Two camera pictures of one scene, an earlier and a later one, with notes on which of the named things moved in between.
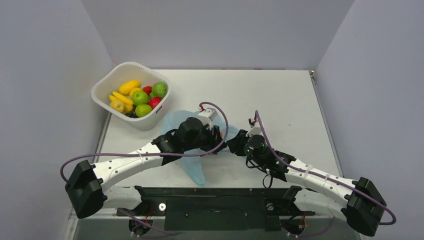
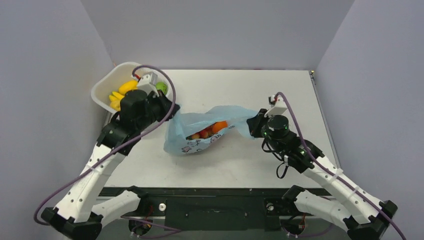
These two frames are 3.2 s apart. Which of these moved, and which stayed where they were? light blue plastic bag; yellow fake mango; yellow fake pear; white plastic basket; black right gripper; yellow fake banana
Moved: light blue plastic bag; black right gripper
Stayed: yellow fake banana; yellow fake mango; yellow fake pear; white plastic basket
